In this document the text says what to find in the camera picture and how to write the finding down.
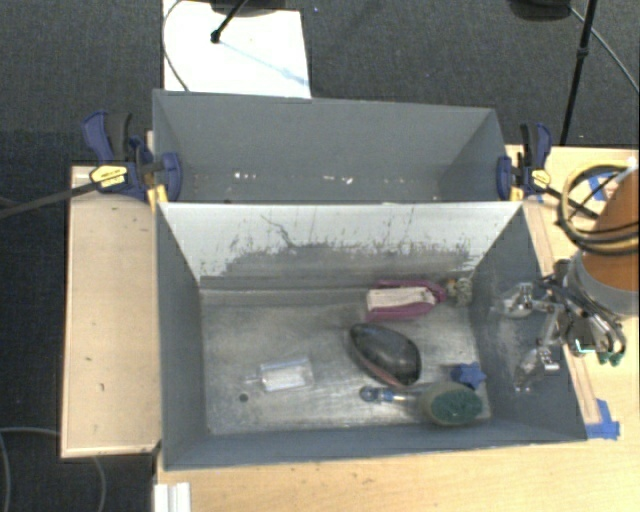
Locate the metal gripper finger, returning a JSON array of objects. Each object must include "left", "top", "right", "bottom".
[
  {"left": 491, "top": 281, "right": 539, "bottom": 320},
  {"left": 512, "top": 346, "right": 562, "bottom": 395}
]

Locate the blue star-shaped toy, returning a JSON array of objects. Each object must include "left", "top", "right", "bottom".
[{"left": 449, "top": 361, "right": 488, "bottom": 391}]

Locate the green-bristled dish brush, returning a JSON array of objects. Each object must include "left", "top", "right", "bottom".
[{"left": 358, "top": 380, "right": 492, "bottom": 428}]

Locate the purple and white pouch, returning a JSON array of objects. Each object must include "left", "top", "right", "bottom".
[{"left": 363, "top": 278, "right": 448, "bottom": 324}]

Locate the grey metal bin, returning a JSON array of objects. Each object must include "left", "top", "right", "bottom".
[{"left": 150, "top": 88, "right": 589, "bottom": 472}]

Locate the clear plastic bottle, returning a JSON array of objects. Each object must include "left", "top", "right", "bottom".
[{"left": 243, "top": 354, "right": 317, "bottom": 394}]

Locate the pale wood board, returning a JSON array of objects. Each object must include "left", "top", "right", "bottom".
[{"left": 59, "top": 164, "right": 164, "bottom": 459}]

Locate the beige knotted rope piece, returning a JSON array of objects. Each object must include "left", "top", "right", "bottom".
[{"left": 445, "top": 276, "right": 476, "bottom": 308}]

